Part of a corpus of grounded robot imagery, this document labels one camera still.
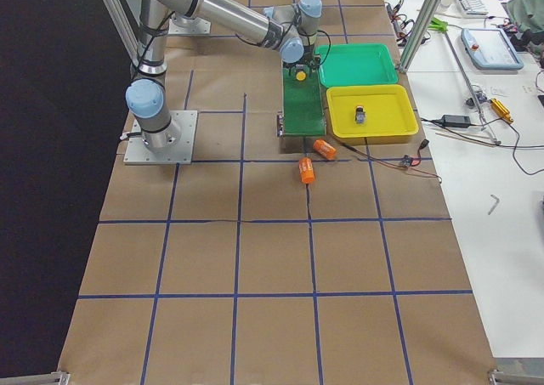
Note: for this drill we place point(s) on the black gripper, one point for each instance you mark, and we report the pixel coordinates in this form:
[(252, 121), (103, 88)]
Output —
[(300, 67)]

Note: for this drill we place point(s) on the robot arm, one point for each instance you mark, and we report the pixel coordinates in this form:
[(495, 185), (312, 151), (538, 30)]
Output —
[(289, 29)]

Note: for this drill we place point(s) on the green plastic tray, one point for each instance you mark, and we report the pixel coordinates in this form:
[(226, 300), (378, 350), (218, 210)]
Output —
[(355, 64)]

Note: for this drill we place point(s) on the green conveyor belt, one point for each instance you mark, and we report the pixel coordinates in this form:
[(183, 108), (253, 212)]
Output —
[(302, 112)]

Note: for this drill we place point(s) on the yellow plastic tray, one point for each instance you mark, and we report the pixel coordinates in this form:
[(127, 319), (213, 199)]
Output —
[(389, 115)]

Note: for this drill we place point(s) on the green plastic clip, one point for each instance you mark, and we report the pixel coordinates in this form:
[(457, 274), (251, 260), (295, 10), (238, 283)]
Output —
[(438, 25)]

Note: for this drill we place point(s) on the small circuit board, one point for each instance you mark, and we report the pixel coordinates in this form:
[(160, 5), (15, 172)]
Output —
[(406, 161)]

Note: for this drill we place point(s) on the black power adapter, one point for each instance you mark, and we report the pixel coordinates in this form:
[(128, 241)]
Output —
[(456, 121)]

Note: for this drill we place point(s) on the wooden stick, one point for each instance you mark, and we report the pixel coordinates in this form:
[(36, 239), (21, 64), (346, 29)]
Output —
[(466, 139)]

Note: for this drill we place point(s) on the teach pendant tablet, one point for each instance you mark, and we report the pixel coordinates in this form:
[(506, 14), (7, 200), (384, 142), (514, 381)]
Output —
[(490, 49)]

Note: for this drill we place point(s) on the gold power resistor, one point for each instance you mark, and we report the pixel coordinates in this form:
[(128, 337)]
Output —
[(501, 110)]

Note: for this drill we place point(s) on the metal allen key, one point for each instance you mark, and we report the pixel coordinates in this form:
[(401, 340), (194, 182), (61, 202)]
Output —
[(496, 201)]

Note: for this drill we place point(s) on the aluminium frame post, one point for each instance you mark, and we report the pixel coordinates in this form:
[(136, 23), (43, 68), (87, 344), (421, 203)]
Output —
[(423, 20)]

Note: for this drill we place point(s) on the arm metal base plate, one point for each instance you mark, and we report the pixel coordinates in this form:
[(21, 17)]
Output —
[(181, 26), (174, 145)]

